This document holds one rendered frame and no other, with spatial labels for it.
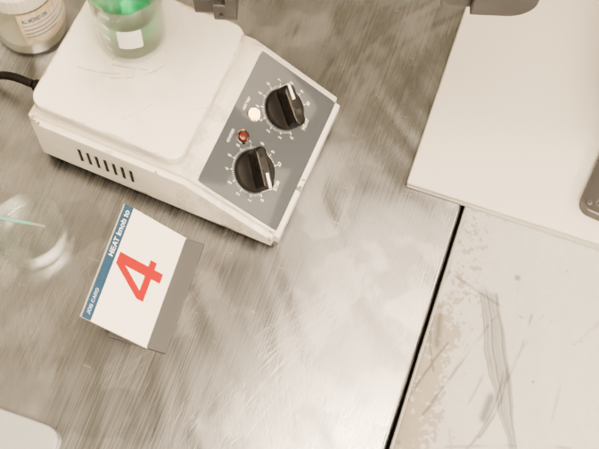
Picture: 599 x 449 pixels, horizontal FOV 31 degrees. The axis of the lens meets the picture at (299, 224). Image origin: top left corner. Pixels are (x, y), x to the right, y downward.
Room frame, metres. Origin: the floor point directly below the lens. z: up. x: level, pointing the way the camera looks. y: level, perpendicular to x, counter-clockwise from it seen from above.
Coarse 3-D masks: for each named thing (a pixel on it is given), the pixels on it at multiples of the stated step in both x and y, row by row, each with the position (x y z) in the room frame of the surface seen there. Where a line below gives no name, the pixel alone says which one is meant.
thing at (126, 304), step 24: (144, 240) 0.26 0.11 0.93; (168, 240) 0.27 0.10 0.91; (120, 264) 0.24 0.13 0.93; (144, 264) 0.25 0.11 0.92; (168, 264) 0.25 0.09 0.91; (120, 288) 0.22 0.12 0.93; (144, 288) 0.23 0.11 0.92; (96, 312) 0.20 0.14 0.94; (120, 312) 0.21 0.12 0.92; (144, 312) 0.21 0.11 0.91
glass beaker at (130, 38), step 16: (160, 0) 0.40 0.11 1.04; (96, 16) 0.38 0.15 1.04; (112, 16) 0.37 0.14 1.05; (128, 16) 0.37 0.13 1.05; (144, 16) 0.38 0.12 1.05; (160, 16) 0.39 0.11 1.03; (96, 32) 0.39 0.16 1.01; (112, 32) 0.37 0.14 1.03; (128, 32) 0.37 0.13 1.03; (144, 32) 0.38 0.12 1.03; (160, 32) 0.39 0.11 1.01; (112, 48) 0.38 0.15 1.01; (128, 48) 0.37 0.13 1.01; (144, 48) 0.38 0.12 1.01; (160, 48) 0.39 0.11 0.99; (128, 64) 0.37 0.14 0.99
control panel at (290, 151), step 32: (256, 64) 0.40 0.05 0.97; (256, 96) 0.37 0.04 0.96; (320, 96) 0.39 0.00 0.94; (224, 128) 0.34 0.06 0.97; (256, 128) 0.35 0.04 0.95; (320, 128) 0.37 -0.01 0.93; (224, 160) 0.32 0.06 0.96; (288, 160) 0.34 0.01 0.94; (224, 192) 0.30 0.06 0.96; (256, 192) 0.30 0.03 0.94; (288, 192) 0.31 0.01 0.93
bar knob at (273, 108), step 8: (280, 88) 0.38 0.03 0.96; (288, 88) 0.38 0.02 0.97; (272, 96) 0.38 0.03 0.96; (280, 96) 0.38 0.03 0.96; (288, 96) 0.37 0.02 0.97; (296, 96) 0.38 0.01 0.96; (272, 104) 0.37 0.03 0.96; (280, 104) 0.37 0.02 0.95; (288, 104) 0.37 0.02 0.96; (296, 104) 0.37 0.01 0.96; (272, 112) 0.37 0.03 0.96; (280, 112) 0.37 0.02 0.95; (288, 112) 0.37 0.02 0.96; (296, 112) 0.36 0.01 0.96; (272, 120) 0.36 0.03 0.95; (280, 120) 0.36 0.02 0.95; (288, 120) 0.36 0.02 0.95; (296, 120) 0.36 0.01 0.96; (304, 120) 0.36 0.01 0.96; (280, 128) 0.36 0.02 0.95; (288, 128) 0.36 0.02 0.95
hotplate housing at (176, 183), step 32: (288, 64) 0.41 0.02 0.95; (224, 96) 0.37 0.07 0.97; (64, 128) 0.33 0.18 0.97; (64, 160) 0.33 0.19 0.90; (96, 160) 0.32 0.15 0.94; (128, 160) 0.31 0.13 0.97; (160, 160) 0.31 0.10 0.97; (192, 160) 0.31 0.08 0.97; (160, 192) 0.30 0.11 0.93; (192, 192) 0.29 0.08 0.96; (224, 224) 0.29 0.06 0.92; (256, 224) 0.28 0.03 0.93
